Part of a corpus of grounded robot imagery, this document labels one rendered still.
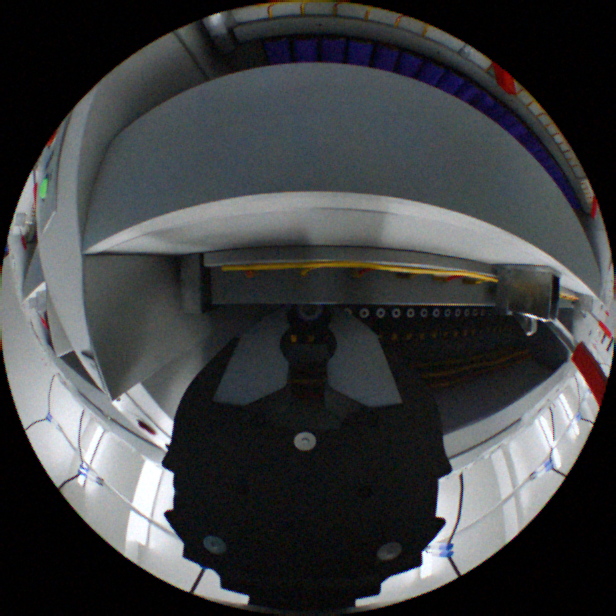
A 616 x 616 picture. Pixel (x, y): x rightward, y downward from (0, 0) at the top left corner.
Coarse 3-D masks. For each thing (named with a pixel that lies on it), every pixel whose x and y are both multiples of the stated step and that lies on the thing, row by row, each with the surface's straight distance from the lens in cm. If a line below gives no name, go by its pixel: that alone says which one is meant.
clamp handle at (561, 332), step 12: (528, 324) 12; (552, 324) 11; (564, 336) 11; (576, 348) 11; (576, 360) 11; (588, 360) 10; (588, 372) 11; (600, 372) 11; (588, 384) 11; (600, 384) 11; (600, 396) 11
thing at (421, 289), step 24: (240, 264) 9; (264, 264) 7; (288, 264) 7; (312, 264) 7; (336, 264) 7; (360, 264) 7; (384, 264) 7; (216, 288) 10; (240, 288) 9; (264, 288) 9; (288, 288) 8; (312, 288) 8; (336, 288) 8; (360, 288) 9; (384, 288) 9; (408, 288) 9; (432, 288) 10; (456, 288) 11; (480, 288) 13
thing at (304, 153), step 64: (320, 64) 6; (128, 128) 8; (192, 128) 5; (256, 128) 4; (320, 128) 4; (384, 128) 4; (448, 128) 5; (128, 192) 6; (192, 192) 4; (256, 192) 3; (320, 192) 3; (384, 192) 3; (448, 192) 4; (512, 192) 6; (128, 256) 8; (192, 256) 10; (512, 256) 9; (576, 256) 15; (128, 320) 8; (192, 320) 12; (128, 384) 9
